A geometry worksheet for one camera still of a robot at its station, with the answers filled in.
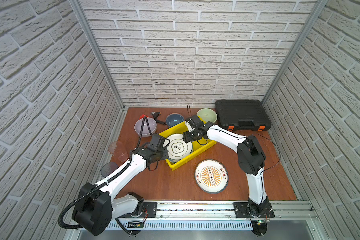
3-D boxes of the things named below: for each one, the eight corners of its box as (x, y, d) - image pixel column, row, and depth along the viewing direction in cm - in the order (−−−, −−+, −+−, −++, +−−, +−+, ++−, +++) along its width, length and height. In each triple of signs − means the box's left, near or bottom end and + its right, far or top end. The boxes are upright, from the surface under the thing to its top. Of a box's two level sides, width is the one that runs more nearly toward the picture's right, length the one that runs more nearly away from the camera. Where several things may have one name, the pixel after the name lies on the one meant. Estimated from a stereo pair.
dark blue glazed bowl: (168, 129, 108) (167, 123, 103) (164, 122, 112) (163, 117, 107) (182, 122, 113) (182, 116, 107) (178, 116, 116) (177, 110, 111)
